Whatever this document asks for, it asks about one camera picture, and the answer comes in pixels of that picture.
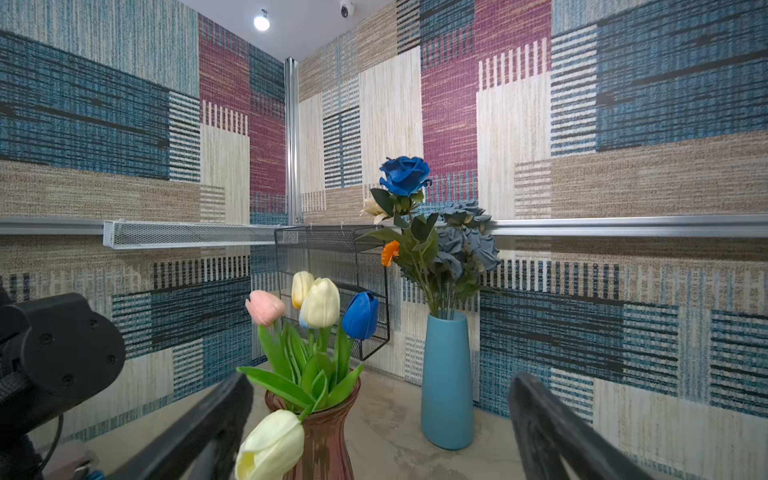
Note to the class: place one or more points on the ceiling security camera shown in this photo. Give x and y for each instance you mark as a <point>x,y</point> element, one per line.
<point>347,8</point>

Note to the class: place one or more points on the dusty blue rose bouquet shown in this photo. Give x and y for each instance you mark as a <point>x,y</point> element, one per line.
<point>466,252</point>

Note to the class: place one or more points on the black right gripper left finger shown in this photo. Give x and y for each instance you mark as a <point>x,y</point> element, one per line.
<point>203,442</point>

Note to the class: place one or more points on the orange marigold flower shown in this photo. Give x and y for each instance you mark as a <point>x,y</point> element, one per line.
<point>389,253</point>

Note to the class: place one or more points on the dark red glass vase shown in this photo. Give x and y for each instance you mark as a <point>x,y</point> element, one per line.
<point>325,454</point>

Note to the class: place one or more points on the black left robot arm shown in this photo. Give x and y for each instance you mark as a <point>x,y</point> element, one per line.
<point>56,353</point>

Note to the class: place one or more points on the light blue ceramic vase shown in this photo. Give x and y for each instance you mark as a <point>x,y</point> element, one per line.
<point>447,409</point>

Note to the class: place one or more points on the deep blue rose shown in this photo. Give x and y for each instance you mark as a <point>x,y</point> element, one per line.
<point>400,193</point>

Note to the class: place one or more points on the black wire mesh shelf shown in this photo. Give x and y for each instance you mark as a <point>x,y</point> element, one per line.
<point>346,255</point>

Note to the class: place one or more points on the white wire mesh basket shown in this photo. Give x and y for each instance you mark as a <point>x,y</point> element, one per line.
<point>141,235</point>

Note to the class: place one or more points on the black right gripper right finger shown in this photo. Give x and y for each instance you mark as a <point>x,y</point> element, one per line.
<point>550,436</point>

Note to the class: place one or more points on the pink tray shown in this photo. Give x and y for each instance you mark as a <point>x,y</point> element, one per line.
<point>71,461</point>

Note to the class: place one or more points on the light blue tulip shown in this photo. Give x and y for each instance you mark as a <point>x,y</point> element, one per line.
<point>320,310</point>

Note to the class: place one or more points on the pink tulip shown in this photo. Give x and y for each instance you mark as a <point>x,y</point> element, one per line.
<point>265,309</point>

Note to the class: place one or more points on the round ceiling light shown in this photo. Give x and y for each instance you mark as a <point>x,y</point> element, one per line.
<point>261,21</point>

